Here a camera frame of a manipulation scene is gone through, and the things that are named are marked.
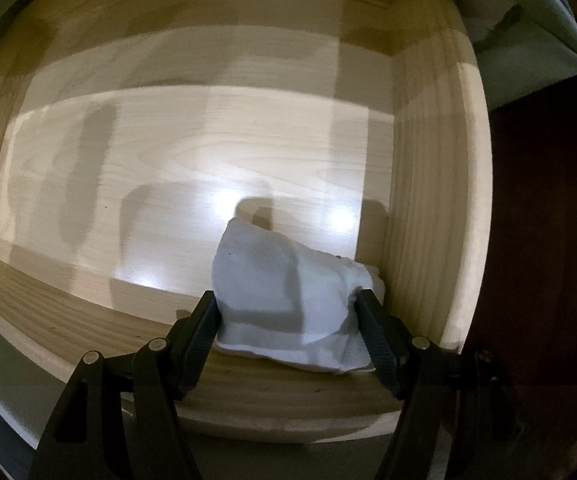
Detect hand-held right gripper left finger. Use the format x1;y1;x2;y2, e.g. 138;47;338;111
28;290;219;480

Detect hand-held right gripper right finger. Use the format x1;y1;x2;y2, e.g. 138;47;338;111
355;287;524;480

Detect white socks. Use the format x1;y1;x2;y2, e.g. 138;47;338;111
211;217;386;376

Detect wooden drawer with grey front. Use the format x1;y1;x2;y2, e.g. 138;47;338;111
0;0;491;443

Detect grey bedside cabinet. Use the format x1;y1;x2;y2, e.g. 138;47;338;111
438;0;577;111

